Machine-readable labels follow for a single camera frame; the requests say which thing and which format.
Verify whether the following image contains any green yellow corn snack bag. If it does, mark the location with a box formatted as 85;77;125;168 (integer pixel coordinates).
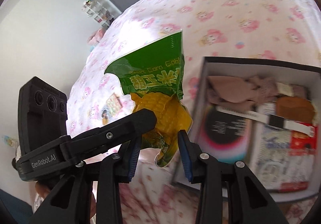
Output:
105;31;193;167

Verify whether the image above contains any white blue patterned booklet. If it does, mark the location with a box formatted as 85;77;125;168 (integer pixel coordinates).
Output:
250;102;314;187

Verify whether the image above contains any black pink booklet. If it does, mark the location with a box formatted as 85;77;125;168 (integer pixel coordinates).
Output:
195;104;252;164

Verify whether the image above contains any small colourful card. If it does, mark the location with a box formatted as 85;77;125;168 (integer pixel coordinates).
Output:
101;93;122;126

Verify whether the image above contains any red magazine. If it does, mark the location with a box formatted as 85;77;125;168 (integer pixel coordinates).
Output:
278;124;318;193

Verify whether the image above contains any white smartwatch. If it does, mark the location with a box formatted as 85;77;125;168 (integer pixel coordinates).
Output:
216;106;316;137

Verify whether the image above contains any black white cardboard box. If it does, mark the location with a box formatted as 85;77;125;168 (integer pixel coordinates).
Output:
188;57;320;203

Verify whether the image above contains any beige pink cloth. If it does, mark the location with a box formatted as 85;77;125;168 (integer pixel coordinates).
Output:
207;76;278;112

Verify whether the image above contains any brown wooden comb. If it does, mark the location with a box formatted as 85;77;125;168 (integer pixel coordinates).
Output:
276;96;316;124

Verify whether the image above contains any white wire shelf rack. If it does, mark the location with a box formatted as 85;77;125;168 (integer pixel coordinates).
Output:
82;0;120;29

